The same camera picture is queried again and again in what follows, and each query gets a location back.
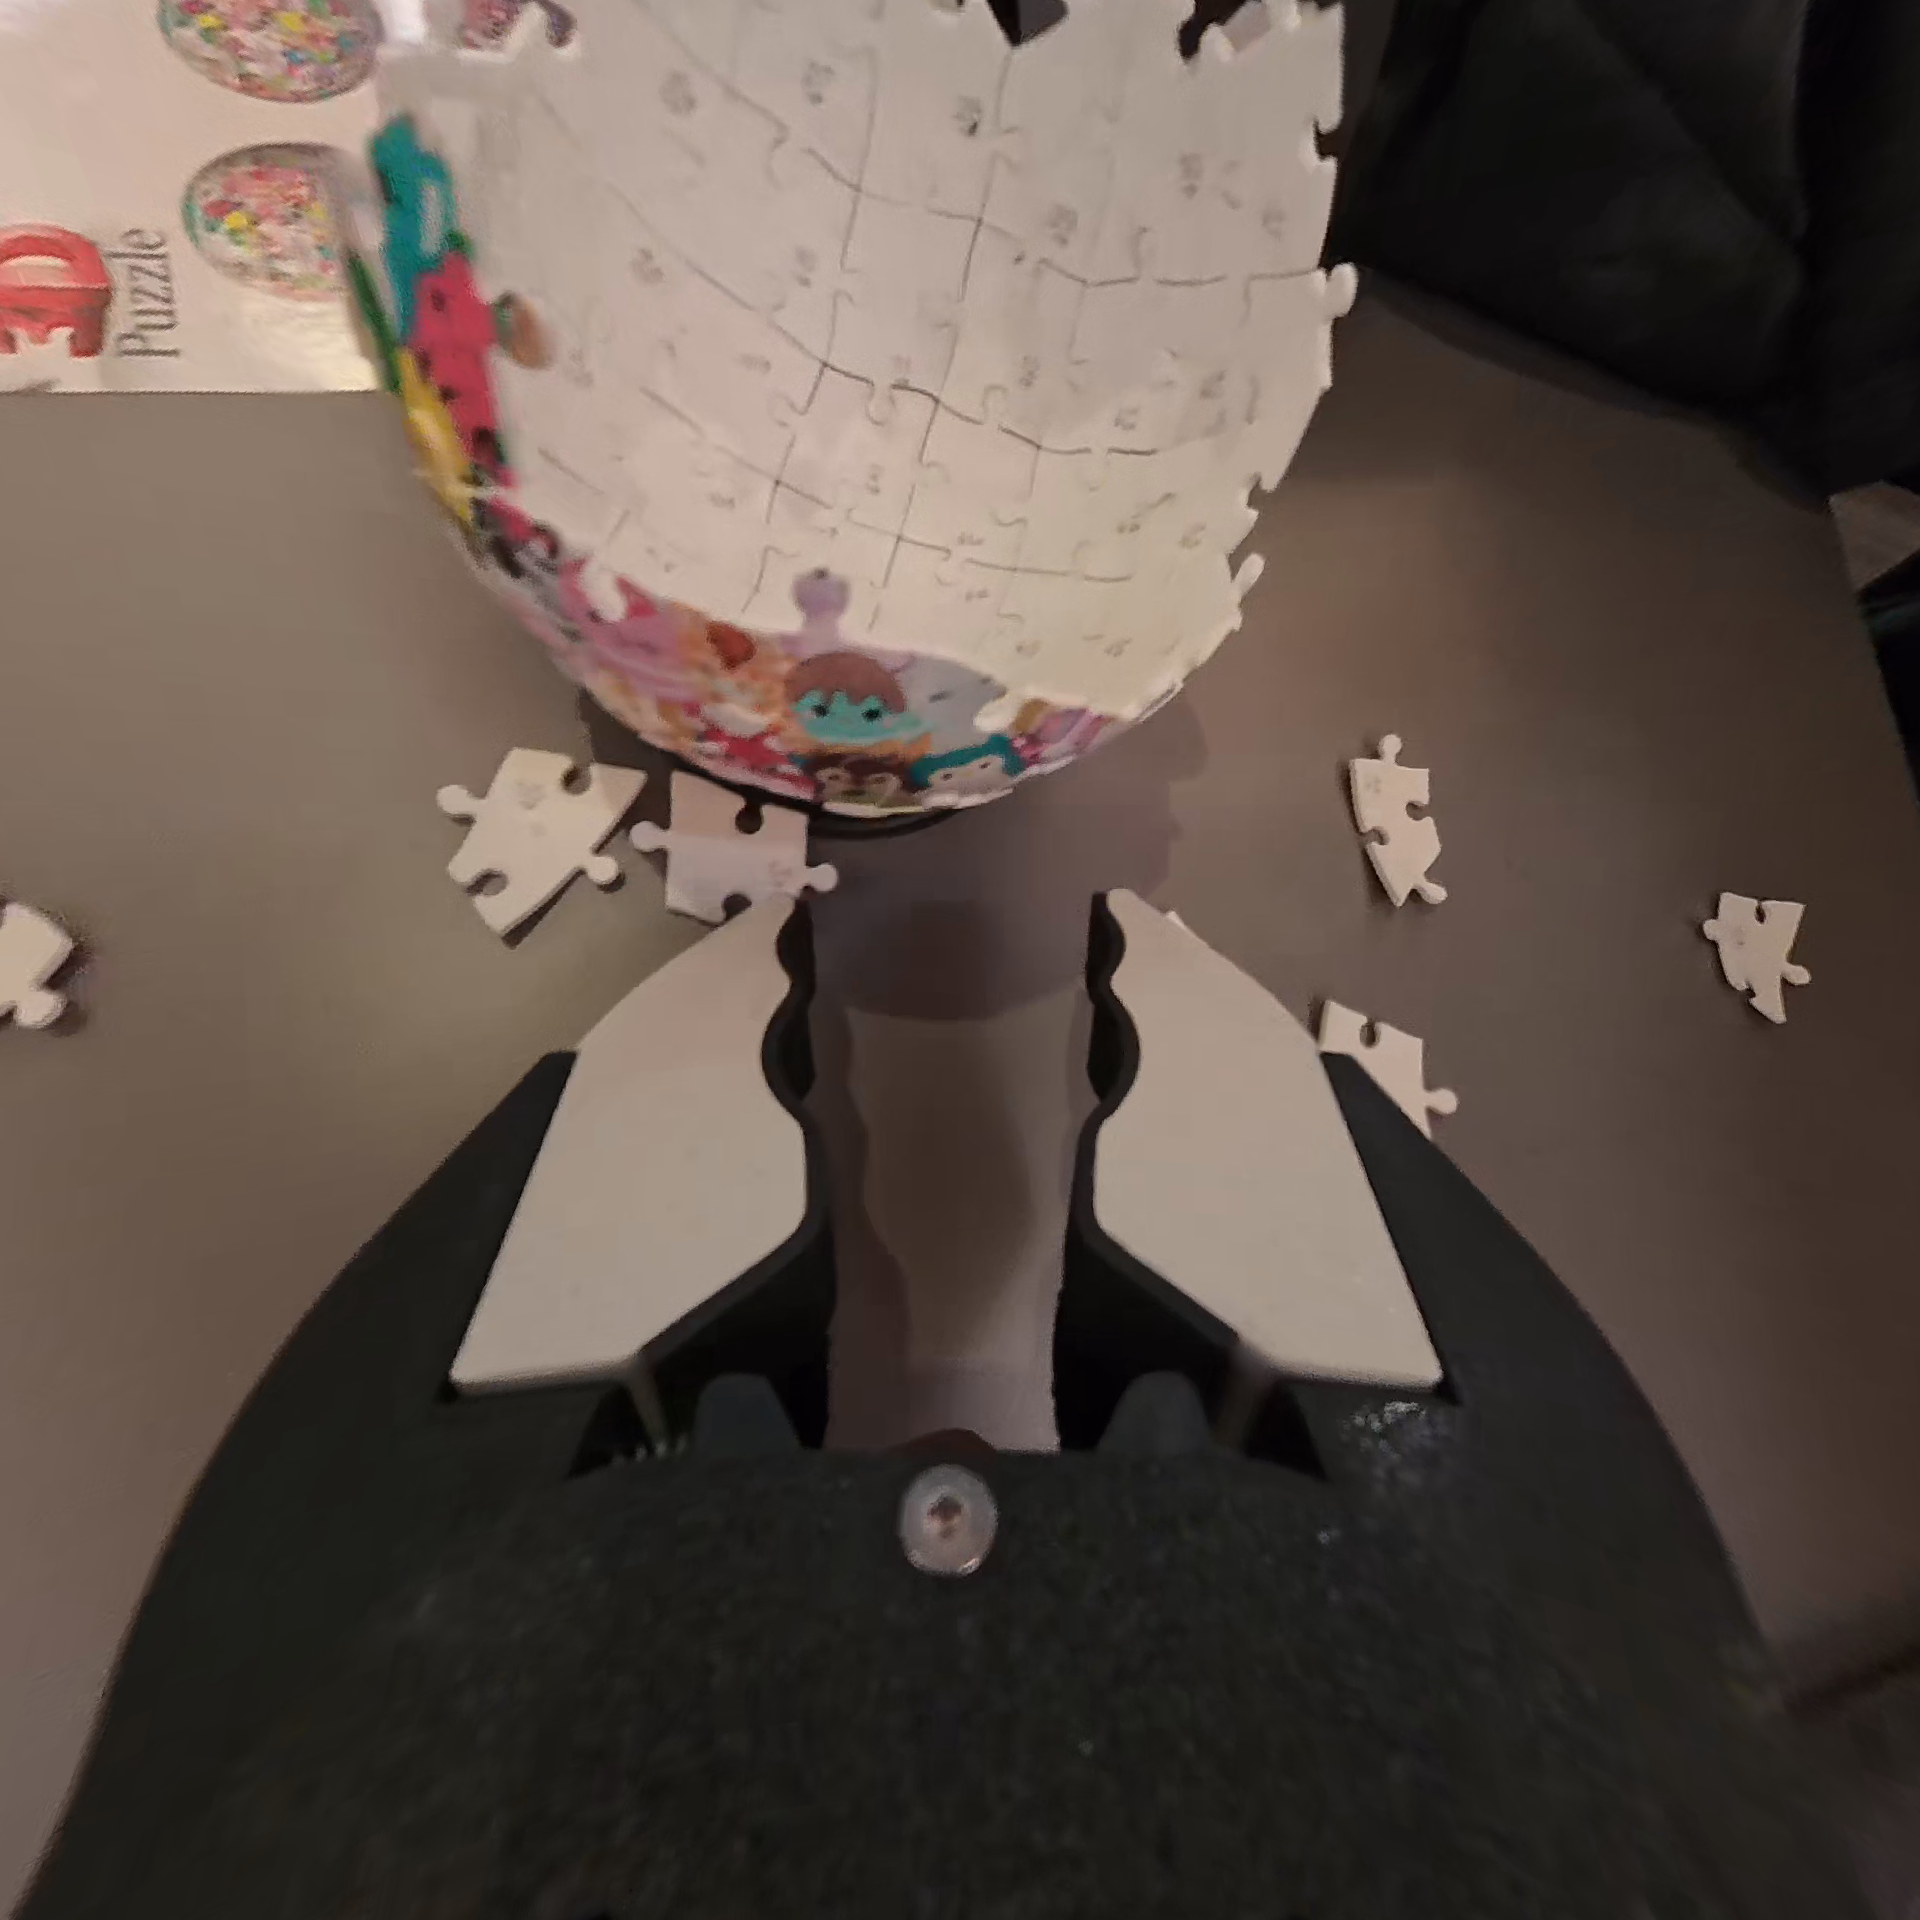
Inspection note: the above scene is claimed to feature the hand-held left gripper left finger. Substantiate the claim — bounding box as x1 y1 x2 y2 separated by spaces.
444 902 839 1450

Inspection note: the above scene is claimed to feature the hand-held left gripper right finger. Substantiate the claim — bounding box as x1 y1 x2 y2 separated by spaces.
1054 884 1448 1450

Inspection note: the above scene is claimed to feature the colourful puzzle ball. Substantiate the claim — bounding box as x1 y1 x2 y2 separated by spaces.
344 0 1363 831

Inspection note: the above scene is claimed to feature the puzzle instruction sheet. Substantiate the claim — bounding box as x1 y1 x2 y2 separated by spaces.
0 0 584 399

